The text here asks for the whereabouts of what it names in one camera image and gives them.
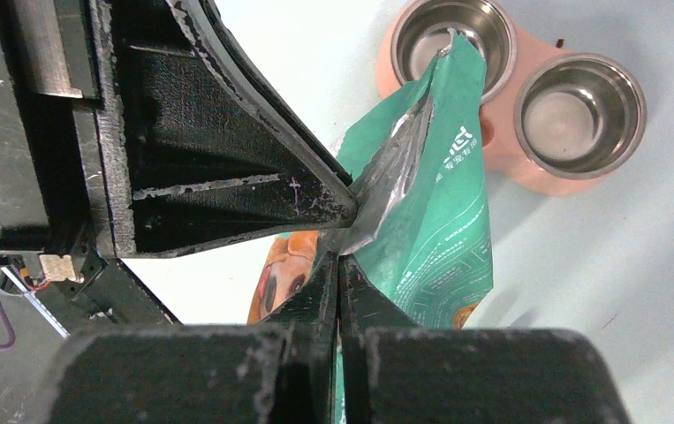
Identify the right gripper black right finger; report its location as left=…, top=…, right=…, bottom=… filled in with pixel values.
left=337, top=256, right=630, bottom=423

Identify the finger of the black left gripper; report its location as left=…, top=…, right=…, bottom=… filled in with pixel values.
left=88, top=1, right=357, bottom=258

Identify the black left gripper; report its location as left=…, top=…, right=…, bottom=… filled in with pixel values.
left=0, top=1, right=101, bottom=265

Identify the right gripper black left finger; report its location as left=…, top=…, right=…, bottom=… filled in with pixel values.
left=34, top=253, right=338, bottom=423

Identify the green pet food bag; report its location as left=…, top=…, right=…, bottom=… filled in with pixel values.
left=247, top=28, right=493, bottom=329

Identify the pink double bowl stand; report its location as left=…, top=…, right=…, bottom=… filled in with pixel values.
left=375, top=1, right=608, bottom=196

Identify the steel bowl left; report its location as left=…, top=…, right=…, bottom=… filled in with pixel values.
left=390, top=0, right=519, bottom=105

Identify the steel bowl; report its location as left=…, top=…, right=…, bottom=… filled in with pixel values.
left=514, top=53, right=648, bottom=180
left=390, top=0, right=519, bottom=105

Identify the steel bowl right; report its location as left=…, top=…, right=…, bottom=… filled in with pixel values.
left=514, top=53, right=648, bottom=180

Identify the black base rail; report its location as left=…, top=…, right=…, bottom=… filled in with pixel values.
left=1, top=258, right=180, bottom=338

